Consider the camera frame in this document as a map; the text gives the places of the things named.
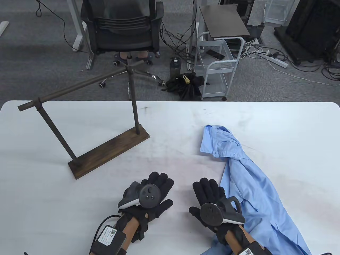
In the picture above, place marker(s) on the black wrist sensor box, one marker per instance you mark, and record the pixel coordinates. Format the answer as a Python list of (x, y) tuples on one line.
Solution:
[(107, 236), (252, 249)]

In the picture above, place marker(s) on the white desk foot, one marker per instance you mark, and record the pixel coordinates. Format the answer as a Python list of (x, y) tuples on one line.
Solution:
[(3, 28)]

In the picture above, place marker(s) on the white desk leg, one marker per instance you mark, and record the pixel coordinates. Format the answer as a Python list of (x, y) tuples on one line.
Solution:
[(77, 26)]

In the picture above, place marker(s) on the person's left forearm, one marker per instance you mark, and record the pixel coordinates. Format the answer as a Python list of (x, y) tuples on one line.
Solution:
[(130, 231)]

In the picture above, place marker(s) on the white desktop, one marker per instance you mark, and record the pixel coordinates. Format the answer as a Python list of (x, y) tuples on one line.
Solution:
[(279, 132)]

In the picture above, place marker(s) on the grey black hand controller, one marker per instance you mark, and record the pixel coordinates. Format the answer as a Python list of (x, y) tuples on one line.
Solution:
[(150, 197), (211, 213)]

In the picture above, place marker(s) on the black computer case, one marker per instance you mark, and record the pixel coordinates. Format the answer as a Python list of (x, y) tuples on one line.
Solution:
[(245, 10)]

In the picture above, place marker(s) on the dark brown side table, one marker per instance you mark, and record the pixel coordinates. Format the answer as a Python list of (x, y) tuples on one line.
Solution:
[(223, 21)]

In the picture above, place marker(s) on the dark water bottle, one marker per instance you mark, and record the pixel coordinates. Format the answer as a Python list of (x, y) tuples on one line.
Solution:
[(175, 67)]

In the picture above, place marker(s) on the person's right hand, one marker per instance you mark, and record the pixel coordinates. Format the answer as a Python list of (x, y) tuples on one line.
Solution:
[(209, 190)]

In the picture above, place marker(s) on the black equipment stand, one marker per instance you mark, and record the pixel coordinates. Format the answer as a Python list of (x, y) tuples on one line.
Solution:
[(310, 24)]

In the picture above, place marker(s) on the black office chair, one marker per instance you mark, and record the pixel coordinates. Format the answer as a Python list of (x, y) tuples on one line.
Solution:
[(124, 29)]

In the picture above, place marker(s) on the grey metal desk leg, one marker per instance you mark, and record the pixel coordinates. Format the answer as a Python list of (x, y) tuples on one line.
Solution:
[(90, 61), (190, 61)]

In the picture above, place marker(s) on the white metal rolling cart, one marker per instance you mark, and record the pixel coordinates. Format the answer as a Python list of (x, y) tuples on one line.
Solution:
[(212, 65)]

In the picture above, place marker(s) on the light blue long-sleeve shirt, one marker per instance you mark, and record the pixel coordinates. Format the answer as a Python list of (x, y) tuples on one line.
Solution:
[(255, 180)]

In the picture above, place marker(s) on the white power strip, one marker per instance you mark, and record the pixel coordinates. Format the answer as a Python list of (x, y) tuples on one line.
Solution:
[(277, 61)]

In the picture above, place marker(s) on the black folded umbrella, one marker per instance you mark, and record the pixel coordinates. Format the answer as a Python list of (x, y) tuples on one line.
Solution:
[(186, 89)]

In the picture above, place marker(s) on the person's right forearm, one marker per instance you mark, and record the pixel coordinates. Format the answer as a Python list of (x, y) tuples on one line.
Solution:
[(233, 242)]

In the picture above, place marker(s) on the black phone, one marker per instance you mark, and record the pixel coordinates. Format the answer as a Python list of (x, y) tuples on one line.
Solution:
[(215, 54)]

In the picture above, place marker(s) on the dark wooden desktop rack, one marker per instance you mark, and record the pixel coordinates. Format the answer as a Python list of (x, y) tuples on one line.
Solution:
[(106, 152)]

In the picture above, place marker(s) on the person's left hand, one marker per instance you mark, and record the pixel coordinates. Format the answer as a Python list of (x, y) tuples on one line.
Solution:
[(162, 182)]

